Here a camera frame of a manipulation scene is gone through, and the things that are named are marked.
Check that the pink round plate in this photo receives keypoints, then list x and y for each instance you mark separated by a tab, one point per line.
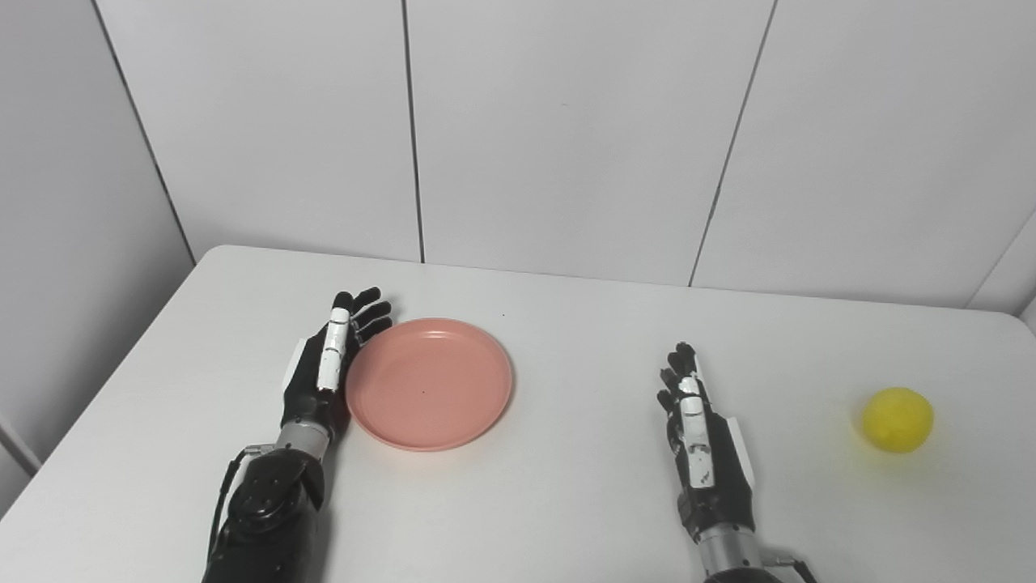
429	383

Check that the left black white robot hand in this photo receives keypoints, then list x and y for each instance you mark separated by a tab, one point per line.
324	372

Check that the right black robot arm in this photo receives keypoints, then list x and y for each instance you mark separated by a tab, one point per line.
740	559

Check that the yellow lemon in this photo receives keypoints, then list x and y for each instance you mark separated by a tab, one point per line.
897	419

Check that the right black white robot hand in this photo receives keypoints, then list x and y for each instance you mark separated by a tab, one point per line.
708	461

